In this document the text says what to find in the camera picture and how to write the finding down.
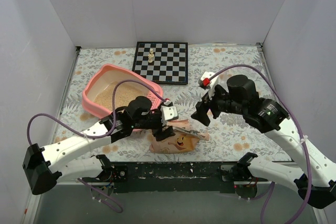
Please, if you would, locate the floral tablecloth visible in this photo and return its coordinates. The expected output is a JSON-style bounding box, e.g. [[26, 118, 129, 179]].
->
[[60, 45, 289, 162]]

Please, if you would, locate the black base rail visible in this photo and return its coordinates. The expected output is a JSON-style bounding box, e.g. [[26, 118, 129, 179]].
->
[[83, 162, 259, 194]]

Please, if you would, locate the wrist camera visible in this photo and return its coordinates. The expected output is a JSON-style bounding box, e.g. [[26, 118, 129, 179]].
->
[[159, 99, 179, 126], [198, 71, 218, 100]]

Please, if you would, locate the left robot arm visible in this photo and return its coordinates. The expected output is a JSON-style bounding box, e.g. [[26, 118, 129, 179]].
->
[[23, 96, 178, 195]]

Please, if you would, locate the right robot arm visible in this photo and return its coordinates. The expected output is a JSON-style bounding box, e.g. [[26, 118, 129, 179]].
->
[[191, 72, 335, 209]]

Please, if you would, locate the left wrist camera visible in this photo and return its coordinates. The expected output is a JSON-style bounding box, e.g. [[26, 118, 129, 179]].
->
[[159, 99, 179, 126]]

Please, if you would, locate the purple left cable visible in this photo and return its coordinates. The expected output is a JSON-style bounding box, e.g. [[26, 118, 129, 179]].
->
[[27, 79, 171, 214]]

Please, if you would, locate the pink litter box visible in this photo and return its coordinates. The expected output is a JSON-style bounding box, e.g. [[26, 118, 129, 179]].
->
[[82, 64, 163, 119]]

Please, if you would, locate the peach cat litter bag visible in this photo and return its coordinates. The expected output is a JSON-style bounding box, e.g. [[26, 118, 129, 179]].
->
[[148, 120, 210, 154]]

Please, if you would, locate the tan cat litter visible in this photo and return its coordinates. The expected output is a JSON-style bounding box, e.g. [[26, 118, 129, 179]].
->
[[93, 82, 142, 112]]

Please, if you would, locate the cream chess piece front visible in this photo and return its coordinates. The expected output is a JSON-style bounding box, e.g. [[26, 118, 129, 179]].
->
[[148, 54, 154, 63]]

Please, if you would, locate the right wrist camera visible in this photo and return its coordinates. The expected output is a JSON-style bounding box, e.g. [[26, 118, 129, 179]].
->
[[198, 71, 218, 100]]

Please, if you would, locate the black white chessboard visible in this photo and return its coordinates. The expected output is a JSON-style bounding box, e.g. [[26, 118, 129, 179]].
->
[[132, 41, 188, 85]]

